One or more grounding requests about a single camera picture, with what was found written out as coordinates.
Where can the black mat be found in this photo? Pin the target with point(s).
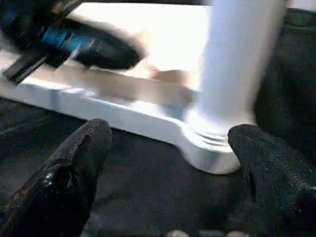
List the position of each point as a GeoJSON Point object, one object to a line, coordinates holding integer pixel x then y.
{"type": "Point", "coordinates": [160, 185]}

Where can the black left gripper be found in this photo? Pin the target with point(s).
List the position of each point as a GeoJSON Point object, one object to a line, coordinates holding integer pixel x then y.
{"type": "Point", "coordinates": [27, 29]}

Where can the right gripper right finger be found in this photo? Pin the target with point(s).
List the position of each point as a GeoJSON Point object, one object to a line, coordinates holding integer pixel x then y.
{"type": "Point", "coordinates": [276, 185]}

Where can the white plastic table leg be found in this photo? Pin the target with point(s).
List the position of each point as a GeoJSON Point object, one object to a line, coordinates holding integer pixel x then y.
{"type": "Point", "coordinates": [234, 61]}

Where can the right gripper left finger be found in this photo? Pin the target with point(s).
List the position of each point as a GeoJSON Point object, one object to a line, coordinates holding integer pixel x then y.
{"type": "Point", "coordinates": [61, 185]}

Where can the white plastic table top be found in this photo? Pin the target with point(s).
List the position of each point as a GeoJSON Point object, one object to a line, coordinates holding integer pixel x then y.
{"type": "Point", "coordinates": [123, 111]}

